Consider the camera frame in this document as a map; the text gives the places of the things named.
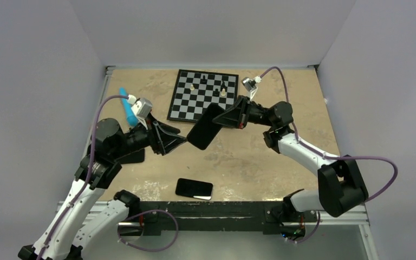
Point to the black chess piece right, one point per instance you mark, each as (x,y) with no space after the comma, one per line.
(223,85)

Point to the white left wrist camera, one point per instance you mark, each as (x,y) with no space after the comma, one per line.
(141,108)

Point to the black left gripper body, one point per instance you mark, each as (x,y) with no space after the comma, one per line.
(140,137)

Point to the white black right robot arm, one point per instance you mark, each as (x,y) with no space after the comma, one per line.
(340,183)

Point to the blue grey red tool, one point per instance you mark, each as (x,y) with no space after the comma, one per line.
(130,117)

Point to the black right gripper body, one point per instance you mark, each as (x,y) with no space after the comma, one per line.
(257,115)

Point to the black chess piece middle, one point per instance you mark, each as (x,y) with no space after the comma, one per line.
(216,92)

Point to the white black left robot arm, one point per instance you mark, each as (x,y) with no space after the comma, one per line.
(69,236)

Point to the black white chessboard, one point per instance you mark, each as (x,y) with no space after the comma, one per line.
(188,106)

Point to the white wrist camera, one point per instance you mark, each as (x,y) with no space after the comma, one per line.
(251,86)
(141,108)

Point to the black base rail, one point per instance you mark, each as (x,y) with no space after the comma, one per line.
(267,217)

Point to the black smartphone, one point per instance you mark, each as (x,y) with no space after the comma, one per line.
(194,189)

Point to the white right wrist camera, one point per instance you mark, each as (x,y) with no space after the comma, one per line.
(251,86)

